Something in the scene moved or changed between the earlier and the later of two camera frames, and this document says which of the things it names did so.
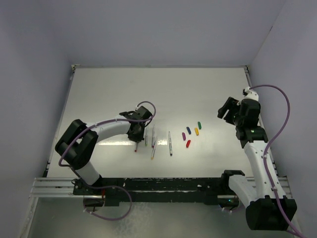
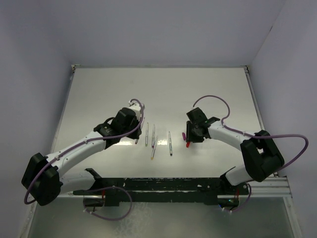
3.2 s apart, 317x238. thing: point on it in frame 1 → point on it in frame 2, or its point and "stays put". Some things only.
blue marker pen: (170, 144) stays put
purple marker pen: (153, 137) stays put
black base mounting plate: (203, 191) stays put
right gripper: (231, 104) → (189, 137)
